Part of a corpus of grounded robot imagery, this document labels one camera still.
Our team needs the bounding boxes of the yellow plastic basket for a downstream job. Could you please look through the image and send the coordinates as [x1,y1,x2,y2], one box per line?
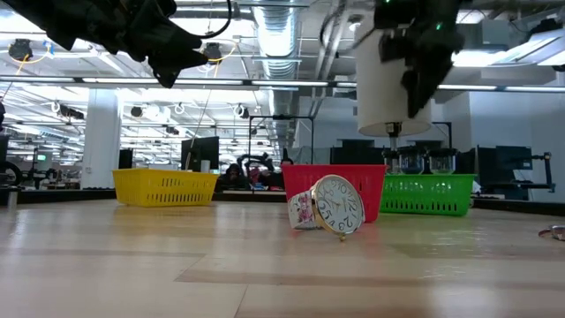
[111,168,221,208]

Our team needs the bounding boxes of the black background monitor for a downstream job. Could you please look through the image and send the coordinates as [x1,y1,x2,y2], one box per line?
[180,136,221,172]
[329,139,385,166]

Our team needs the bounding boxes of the green plastic basket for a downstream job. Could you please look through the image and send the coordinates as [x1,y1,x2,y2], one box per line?
[379,173,477,217]

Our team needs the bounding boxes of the black ceiling camera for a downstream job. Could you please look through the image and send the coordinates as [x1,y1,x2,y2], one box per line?
[203,42,224,64]
[8,38,34,62]

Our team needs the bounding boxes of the dark monitor on arm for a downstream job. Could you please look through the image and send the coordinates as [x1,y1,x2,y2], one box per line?
[478,145,556,201]

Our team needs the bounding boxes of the brown woven strap watch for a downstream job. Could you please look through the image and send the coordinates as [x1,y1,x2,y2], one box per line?
[538,223,565,242]

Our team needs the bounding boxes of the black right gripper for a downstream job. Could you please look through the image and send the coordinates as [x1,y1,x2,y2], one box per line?
[374,0,465,119]

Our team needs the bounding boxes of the white floral band watch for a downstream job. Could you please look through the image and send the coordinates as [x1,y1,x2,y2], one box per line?
[287,174,366,242]

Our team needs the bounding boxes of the red plastic basket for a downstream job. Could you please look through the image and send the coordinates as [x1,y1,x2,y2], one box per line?
[281,163,389,223]

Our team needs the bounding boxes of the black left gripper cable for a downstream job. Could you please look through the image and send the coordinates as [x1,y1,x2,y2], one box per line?
[193,0,233,40]

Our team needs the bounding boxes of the person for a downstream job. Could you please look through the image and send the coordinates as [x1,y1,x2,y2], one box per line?
[264,156,296,192]
[215,162,251,192]

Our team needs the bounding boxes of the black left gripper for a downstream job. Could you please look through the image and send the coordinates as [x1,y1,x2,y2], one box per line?
[87,0,208,89]

